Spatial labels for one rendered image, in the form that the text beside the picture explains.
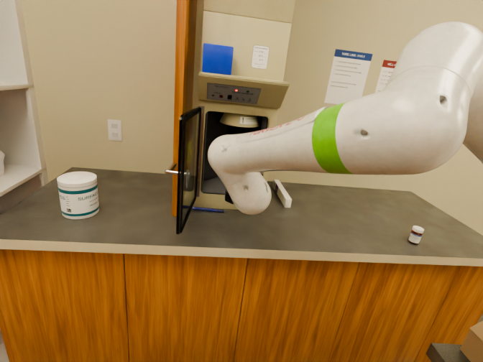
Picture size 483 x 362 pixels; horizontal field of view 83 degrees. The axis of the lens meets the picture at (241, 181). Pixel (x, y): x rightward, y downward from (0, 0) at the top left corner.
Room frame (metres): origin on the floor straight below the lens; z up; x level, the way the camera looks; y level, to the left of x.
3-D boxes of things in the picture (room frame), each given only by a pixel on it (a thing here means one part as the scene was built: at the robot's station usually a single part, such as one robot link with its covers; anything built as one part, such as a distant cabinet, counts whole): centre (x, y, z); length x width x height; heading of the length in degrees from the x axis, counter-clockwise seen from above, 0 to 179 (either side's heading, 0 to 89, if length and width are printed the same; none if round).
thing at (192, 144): (0.93, 0.19, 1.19); 0.30 x 0.01 x 0.40; 0
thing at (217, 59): (1.05, 0.13, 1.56); 0.10 x 0.10 x 0.09; 8
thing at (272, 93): (1.07, 0.04, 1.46); 0.32 x 0.12 x 0.10; 98
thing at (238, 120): (1.22, 0.04, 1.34); 0.18 x 0.18 x 0.05
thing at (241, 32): (1.25, 0.06, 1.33); 0.32 x 0.25 x 0.77; 98
